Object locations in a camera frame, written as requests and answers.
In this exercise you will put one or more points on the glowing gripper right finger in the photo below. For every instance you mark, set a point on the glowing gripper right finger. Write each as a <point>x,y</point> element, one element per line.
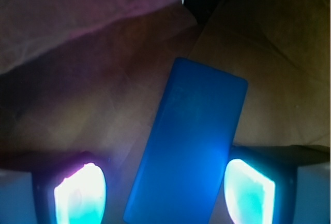
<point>278,184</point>

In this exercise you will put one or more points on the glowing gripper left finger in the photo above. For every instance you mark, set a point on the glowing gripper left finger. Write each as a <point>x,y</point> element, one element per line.
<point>52,187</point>

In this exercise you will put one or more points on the blue wooden block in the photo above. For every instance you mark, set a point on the blue wooden block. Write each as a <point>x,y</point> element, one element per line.
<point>183,164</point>

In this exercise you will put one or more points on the brown paper bag tray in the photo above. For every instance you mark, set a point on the brown paper bag tray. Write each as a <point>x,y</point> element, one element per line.
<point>100,92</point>

